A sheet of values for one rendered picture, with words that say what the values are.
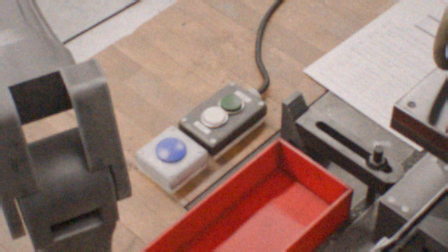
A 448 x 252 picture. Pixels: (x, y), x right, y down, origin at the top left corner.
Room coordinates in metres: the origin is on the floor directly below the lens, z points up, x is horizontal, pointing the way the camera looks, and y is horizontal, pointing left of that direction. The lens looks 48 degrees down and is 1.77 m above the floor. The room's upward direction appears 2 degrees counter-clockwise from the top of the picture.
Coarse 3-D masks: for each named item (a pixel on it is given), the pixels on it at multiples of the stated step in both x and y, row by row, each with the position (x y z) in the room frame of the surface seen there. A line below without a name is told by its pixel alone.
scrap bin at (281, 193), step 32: (256, 160) 0.67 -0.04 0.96; (288, 160) 0.69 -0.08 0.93; (224, 192) 0.63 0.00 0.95; (256, 192) 0.66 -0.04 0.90; (288, 192) 0.66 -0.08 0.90; (320, 192) 0.65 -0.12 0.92; (352, 192) 0.62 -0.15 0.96; (192, 224) 0.59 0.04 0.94; (224, 224) 0.61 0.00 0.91; (256, 224) 0.61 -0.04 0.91; (288, 224) 0.61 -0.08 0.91; (320, 224) 0.58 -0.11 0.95
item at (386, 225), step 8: (376, 216) 0.58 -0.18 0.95; (384, 216) 0.58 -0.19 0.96; (392, 216) 0.57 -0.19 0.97; (376, 224) 0.58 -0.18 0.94; (384, 224) 0.57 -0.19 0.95; (392, 224) 0.57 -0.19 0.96; (400, 224) 0.56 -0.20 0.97; (376, 232) 0.58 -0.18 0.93; (384, 232) 0.57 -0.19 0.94; (392, 232) 0.57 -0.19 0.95; (376, 240) 0.58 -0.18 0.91; (416, 240) 0.54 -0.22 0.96; (424, 240) 0.54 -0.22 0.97; (408, 248) 0.55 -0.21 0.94; (416, 248) 0.54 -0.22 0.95; (424, 248) 0.54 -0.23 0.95; (432, 248) 0.53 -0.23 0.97
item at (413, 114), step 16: (432, 80) 0.62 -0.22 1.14; (416, 96) 0.60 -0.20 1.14; (432, 96) 0.60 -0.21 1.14; (400, 112) 0.58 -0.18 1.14; (416, 112) 0.57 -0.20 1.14; (432, 112) 0.57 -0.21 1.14; (400, 128) 0.58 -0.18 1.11; (416, 128) 0.57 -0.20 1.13; (432, 128) 0.55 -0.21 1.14; (432, 144) 0.55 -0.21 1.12
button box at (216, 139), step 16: (256, 48) 0.92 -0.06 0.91; (240, 96) 0.81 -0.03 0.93; (256, 96) 0.81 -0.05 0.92; (192, 112) 0.78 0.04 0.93; (240, 112) 0.78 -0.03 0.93; (256, 112) 0.78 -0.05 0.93; (192, 128) 0.75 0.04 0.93; (208, 128) 0.75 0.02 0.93; (224, 128) 0.75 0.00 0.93; (240, 128) 0.75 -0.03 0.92; (208, 144) 0.72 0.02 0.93; (224, 144) 0.73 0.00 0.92
